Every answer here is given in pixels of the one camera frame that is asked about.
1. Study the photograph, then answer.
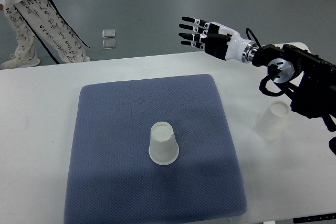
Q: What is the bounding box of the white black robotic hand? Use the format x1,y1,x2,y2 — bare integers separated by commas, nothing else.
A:
178,16,261,63

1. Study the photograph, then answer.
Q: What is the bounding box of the white paper cup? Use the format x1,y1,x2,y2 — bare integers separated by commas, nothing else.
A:
149,122,179,165
255,101,290,140

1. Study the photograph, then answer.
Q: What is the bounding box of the upper floor socket plate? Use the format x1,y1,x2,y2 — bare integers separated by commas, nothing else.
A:
102,28,116,38

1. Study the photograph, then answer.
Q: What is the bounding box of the floor socket plate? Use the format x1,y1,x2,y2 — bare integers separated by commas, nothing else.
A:
102,28,116,38
102,39,116,50

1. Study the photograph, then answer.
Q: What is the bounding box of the lower floor socket plate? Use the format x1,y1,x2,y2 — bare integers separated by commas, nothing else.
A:
102,39,116,50

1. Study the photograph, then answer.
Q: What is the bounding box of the blue grey cushion mat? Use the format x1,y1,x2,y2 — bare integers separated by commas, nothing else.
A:
64,74,247,223

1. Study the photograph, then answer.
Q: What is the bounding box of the person in patterned trousers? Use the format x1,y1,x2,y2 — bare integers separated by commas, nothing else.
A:
1,0,90,69

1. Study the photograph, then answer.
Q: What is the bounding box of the black table control panel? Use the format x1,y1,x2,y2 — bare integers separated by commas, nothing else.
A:
293,213,336,223

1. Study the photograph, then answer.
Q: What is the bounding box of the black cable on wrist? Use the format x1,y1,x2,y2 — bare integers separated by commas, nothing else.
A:
245,28,262,49

